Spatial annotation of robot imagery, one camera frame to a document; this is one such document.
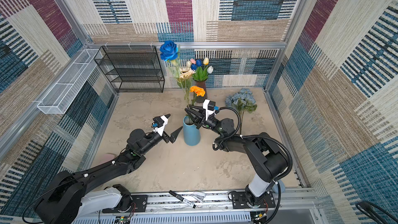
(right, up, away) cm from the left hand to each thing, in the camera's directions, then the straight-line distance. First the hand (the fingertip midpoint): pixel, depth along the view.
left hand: (175, 118), depth 75 cm
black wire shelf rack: (-36, +32, +36) cm, 60 cm away
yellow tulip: (+15, +33, +19) cm, 41 cm away
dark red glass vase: (+13, +20, +26) cm, 35 cm away
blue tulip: (+11, +32, +19) cm, 38 cm away
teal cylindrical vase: (+8, -9, +6) cm, 13 cm away
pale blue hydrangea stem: (+40, +9, +27) cm, 50 cm away
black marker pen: (+8, -40, -2) cm, 41 cm away
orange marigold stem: (+11, +13, -2) cm, 17 cm away
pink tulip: (+7, +33, +19) cm, 39 cm away
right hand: (+5, +5, -3) cm, 8 cm away
